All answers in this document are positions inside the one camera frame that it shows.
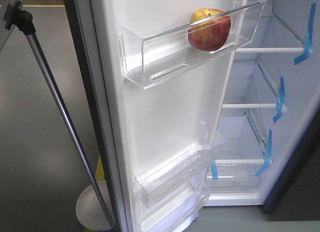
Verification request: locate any silver sign stand pole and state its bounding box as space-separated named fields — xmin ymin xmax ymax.
xmin=0 ymin=0 xmax=116 ymax=231

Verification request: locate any fridge door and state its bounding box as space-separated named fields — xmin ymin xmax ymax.
xmin=61 ymin=0 xmax=268 ymax=232

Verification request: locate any red yellow apple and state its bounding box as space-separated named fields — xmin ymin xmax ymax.
xmin=188 ymin=15 xmax=232 ymax=52

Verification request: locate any fridge body white interior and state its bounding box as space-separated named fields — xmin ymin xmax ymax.
xmin=206 ymin=0 xmax=320 ymax=206

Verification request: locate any clear upper door bin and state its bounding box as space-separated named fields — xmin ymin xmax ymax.
xmin=118 ymin=0 xmax=267 ymax=89

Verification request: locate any clear door bin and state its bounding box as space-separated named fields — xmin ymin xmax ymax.
xmin=133 ymin=132 xmax=225 ymax=208
xmin=118 ymin=0 xmax=267 ymax=89

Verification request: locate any clear lower door bin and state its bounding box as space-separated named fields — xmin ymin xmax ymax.
xmin=133 ymin=132 xmax=225 ymax=208

